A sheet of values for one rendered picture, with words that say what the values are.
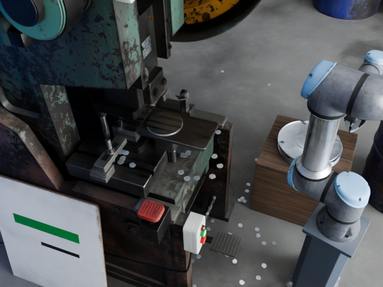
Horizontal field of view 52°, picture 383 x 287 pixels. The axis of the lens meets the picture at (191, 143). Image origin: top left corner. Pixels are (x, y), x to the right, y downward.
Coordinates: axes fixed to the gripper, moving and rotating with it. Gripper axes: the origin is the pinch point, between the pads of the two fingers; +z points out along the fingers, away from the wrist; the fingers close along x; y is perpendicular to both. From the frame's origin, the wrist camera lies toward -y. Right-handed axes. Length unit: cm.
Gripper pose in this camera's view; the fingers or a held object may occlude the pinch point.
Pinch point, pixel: (349, 130)
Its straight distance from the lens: 176.0
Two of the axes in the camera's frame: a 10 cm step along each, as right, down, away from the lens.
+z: 0.2, 7.2, 7.0
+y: 6.7, -5.3, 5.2
